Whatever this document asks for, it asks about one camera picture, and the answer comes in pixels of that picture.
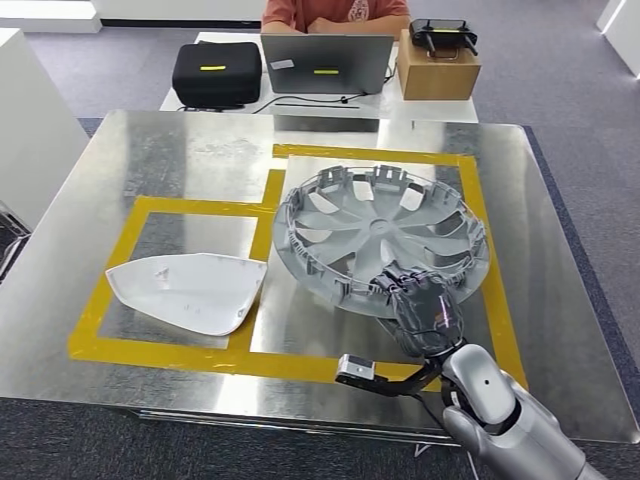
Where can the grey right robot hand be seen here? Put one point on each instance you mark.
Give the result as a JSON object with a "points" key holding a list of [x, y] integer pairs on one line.
{"points": [[430, 318]]}

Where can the silver plastic wheel hubcap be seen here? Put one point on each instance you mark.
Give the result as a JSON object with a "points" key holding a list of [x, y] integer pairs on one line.
{"points": [[375, 225]]}

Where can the person's left forearm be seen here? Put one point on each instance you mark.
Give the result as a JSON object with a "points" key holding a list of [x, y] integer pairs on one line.
{"points": [[380, 26]]}

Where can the person's right forearm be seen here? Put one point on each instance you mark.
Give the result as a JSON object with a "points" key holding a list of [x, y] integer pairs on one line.
{"points": [[280, 28]]}

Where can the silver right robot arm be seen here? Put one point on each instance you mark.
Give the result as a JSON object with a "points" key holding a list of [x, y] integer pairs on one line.
{"points": [[500, 411]]}

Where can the steel top workbench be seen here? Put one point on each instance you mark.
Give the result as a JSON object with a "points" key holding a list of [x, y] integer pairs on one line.
{"points": [[550, 265]]}

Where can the yellow tape on workbench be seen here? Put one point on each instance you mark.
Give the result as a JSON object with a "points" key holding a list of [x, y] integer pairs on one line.
{"points": [[175, 359]]}

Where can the brown cardboard box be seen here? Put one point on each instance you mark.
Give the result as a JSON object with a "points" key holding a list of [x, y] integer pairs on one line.
{"points": [[435, 79]]}

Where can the grey laptop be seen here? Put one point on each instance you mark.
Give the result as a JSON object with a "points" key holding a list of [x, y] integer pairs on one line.
{"points": [[350, 60]]}

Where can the black controller with antennas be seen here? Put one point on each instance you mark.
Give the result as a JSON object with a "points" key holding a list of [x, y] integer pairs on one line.
{"points": [[420, 30]]}

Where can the white car mirror cover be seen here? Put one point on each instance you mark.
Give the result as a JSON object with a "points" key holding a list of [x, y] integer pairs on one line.
{"points": [[190, 291]]}

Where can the person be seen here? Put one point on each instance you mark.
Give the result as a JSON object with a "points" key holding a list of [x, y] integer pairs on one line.
{"points": [[340, 10]]}

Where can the black case yellow label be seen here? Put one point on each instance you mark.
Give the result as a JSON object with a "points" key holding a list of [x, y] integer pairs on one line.
{"points": [[215, 86]]}

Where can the white cabinet block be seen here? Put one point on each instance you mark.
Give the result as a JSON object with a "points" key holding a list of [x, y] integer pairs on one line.
{"points": [[40, 132]]}

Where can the white low platform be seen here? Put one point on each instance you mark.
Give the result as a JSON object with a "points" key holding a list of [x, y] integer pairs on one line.
{"points": [[50, 16]]}

